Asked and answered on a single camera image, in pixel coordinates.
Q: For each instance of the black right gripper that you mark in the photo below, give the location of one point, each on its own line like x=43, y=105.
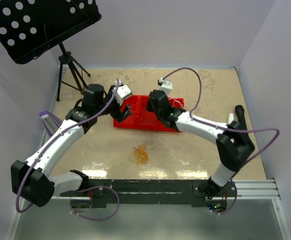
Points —
x=149, y=106

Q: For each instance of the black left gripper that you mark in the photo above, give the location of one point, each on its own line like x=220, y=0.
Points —
x=119, y=115

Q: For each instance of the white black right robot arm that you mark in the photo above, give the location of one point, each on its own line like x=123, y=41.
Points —
x=233, y=143

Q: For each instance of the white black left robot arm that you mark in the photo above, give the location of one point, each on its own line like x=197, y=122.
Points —
x=31, y=179

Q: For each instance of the red left plastic bin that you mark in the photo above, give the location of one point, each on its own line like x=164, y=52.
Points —
x=131, y=121

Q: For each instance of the red plastic bin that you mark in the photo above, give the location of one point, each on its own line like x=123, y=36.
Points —
x=147, y=120
x=131, y=121
x=178, y=102

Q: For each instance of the red middle plastic bin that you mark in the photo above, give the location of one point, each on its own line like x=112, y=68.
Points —
x=147, y=120

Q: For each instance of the red right plastic bin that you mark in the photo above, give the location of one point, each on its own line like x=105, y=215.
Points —
x=178, y=102

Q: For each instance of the white microphone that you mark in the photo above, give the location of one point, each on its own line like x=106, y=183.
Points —
x=231, y=118

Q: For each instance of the purple metronome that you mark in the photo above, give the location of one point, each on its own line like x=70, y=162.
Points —
x=50, y=121

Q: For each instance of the black microphone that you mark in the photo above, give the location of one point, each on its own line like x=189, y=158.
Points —
x=240, y=113

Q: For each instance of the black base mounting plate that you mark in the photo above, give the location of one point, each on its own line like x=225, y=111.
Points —
x=193, y=192

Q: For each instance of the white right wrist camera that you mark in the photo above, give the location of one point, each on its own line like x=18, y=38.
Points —
x=165, y=85

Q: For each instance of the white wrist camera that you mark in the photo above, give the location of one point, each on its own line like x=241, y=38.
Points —
x=121, y=91
x=165, y=85

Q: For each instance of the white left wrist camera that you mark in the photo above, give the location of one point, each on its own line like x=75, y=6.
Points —
x=121, y=91

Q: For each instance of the aluminium front rail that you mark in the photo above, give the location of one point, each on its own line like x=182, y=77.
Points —
x=255, y=187

